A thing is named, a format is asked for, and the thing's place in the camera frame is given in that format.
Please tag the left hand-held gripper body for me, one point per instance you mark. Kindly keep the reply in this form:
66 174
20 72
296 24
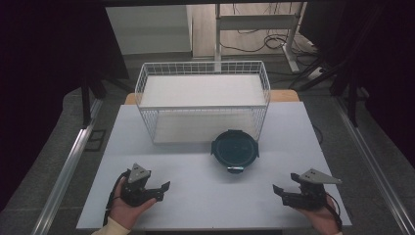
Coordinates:
135 192

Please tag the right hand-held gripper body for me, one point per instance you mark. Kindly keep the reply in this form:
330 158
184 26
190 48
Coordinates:
306 197

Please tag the person's left hand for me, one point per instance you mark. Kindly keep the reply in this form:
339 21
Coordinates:
125 213

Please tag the person's right hand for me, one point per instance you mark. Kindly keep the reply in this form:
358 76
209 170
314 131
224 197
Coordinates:
324 220

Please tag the dark round lidded container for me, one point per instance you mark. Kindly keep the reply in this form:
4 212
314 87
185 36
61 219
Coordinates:
235 150

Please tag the black floor grille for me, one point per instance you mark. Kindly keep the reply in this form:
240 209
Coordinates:
95 140

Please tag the black stand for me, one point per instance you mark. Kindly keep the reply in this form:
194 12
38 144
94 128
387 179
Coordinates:
86 104
352 104

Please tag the white power strip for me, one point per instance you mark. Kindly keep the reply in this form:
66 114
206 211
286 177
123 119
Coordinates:
315 73

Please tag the dark curtain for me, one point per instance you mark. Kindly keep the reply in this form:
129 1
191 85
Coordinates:
388 65
39 81

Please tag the metal floor rail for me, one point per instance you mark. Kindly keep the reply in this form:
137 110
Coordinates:
375 166
62 176

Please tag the white metal desk frame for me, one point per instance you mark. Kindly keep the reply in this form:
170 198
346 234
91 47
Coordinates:
257 22

